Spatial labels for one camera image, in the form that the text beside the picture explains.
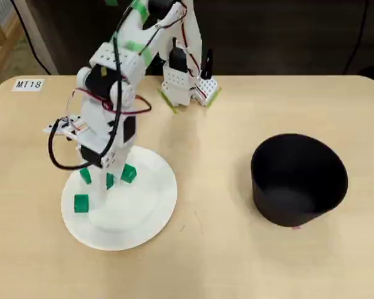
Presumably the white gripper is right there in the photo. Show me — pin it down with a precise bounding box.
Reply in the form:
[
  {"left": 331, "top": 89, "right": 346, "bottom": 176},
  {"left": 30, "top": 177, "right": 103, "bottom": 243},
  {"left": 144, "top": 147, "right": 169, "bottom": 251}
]
[{"left": 76, "top": 100, "right": 138, "bottom": 203}]

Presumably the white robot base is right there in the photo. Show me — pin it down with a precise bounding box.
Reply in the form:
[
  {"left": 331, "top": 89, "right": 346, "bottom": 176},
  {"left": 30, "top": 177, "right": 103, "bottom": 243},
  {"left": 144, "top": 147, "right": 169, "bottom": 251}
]
[{"left": 160, "top": 37, "right": 200, "bottom": 107}]

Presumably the black pot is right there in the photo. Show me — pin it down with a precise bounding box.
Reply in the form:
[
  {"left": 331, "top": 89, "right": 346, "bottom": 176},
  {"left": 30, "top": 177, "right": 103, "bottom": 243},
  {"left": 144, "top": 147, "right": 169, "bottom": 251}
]
[{"left": 251, "top": 133, "right": 350, "bottom": 228}]

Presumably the white paper plate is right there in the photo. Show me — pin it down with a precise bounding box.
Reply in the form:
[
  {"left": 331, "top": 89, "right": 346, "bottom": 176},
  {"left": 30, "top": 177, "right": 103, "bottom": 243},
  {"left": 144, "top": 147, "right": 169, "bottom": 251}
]
[{"left": 60, "top": 145, "right": 178, "bottom": 252}]

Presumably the white MT18 label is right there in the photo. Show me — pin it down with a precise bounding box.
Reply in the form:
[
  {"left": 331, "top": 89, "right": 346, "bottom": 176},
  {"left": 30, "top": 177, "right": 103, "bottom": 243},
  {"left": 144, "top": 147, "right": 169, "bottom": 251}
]
[{"left": 11, "top": 77, "right": 45, "bottom": 92}]

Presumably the white perforated mounting plate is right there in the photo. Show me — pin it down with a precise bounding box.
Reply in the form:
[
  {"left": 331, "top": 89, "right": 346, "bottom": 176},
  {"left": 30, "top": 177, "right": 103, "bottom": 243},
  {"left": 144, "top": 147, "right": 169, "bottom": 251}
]
[{"left": 194, "top": 77, "right": 221, "bottom": 107}]

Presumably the black table clamp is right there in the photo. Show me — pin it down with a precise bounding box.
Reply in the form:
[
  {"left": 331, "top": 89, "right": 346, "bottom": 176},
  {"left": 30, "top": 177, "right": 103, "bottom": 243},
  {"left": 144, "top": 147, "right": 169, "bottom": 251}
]
[{"left": 201, "top": 48, "right": 214, "bottom": 79}]

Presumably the light wooden furniture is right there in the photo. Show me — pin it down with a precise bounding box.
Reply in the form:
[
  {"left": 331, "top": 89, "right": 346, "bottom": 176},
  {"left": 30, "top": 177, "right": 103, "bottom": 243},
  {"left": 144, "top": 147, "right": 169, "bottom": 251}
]
[{"left": 0, "top": 0, "right": 24, "bottom": 100}]

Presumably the dark brown cabinet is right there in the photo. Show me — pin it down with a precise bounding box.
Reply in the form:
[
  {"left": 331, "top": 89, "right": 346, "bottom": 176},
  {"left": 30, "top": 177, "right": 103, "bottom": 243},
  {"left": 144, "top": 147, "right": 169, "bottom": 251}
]
[{"left": 27, "top": 0, "right": 374, "bottom": 76}]

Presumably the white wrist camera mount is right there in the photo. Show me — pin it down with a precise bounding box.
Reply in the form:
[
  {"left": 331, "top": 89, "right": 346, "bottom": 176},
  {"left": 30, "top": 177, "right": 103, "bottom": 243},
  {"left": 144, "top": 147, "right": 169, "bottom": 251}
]
[{"left": 42, "top": 114, "right": 85, "bottom": 141}]

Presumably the black camera cable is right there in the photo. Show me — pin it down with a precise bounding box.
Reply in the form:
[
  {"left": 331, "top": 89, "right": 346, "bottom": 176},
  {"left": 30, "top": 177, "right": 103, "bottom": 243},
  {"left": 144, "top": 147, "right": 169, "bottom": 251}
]
[{"left": 48, "top": 0, "right": 138, "bottom": 171}]

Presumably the red white wrist servo wire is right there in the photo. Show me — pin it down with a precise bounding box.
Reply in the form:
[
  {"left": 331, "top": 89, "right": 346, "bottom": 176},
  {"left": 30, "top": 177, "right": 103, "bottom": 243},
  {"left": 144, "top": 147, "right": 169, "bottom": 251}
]
[{"left": 65, "top": 87, "right": 152, "bottom": 116}]

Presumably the red white base servo wire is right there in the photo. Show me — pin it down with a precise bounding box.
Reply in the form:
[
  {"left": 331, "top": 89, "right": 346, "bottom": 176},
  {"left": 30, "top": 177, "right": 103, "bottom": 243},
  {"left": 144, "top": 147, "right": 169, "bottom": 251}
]
[{"left": 180, "top": 0, "right": 207, "bottom": 98}]

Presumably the grey-white metal post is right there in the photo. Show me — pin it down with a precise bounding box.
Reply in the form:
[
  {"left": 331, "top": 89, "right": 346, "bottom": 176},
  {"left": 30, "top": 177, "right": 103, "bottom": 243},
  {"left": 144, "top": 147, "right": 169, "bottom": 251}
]
[{"left": 12, "top": 0, "right": 59, "bottom": 75}]

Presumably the thin black background cable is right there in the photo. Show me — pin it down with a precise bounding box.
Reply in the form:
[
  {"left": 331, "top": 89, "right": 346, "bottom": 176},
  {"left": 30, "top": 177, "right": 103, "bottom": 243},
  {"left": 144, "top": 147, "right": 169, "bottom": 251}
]
[
  {"left": 344, "top": 0, "right": 370, "bottom": 75},
  {"left": 11, "top": 0, "right": 52, "bottom": 75}
]

